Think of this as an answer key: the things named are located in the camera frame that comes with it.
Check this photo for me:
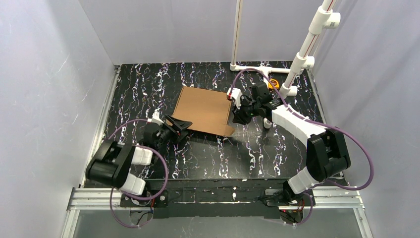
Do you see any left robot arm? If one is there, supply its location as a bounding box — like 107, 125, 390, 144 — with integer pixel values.
85, 113, 193, 201

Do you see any orange tape measure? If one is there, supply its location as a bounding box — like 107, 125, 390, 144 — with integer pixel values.
268, 79, 280, 90

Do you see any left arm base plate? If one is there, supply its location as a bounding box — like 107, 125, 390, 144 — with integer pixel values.
119, 180, 168, 201

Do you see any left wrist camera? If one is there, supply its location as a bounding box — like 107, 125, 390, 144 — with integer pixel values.
147, 109, 163, 126

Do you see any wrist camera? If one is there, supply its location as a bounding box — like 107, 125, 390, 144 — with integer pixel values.
147, 109, 163, 126
226, 87, 242, 109

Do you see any white PVC pipe frame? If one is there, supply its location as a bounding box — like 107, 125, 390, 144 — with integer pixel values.
229, 0, 342, 129

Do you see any brown cardboard box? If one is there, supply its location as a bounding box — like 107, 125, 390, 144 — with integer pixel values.
172, 86, 235, 136

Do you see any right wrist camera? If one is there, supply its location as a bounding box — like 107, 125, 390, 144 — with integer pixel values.
226, 87, 242, 109

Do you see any aluminium rail frame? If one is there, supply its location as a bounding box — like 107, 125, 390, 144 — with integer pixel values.
60, 65, 375, 238

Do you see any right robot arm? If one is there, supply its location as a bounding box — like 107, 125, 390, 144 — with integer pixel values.
227, 82, 351, 202

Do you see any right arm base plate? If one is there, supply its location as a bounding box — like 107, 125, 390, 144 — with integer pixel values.
259, 188, 315, 207

